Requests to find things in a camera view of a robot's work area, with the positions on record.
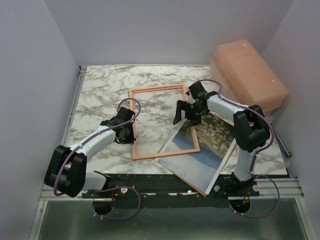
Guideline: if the black metal table clamp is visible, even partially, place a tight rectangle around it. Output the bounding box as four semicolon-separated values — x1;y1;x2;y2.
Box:
270;123;293;158

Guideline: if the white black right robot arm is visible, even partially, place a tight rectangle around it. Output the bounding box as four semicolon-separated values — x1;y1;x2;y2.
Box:
173;91;274;196

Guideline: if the pink wooden picture frame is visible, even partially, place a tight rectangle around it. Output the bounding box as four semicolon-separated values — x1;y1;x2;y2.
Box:
128;83;201;161

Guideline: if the clear acrylic frame pane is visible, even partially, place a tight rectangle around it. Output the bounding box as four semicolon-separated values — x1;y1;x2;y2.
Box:
132;87;196;156

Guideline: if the brown cardboard backing board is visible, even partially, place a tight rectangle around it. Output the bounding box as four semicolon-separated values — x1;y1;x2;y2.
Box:
154;109;238;198

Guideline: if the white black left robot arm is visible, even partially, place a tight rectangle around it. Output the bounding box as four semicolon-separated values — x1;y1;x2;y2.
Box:
44;120;136;198

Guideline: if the translucent pink plastic box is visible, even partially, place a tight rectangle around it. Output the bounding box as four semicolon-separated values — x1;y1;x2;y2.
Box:
210;39;288;115

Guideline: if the aluminium front rail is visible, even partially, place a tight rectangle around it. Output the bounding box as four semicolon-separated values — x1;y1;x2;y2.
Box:
39;178;305;201

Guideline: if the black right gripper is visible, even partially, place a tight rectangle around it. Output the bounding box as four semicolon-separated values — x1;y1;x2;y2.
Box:
173;100;204;128

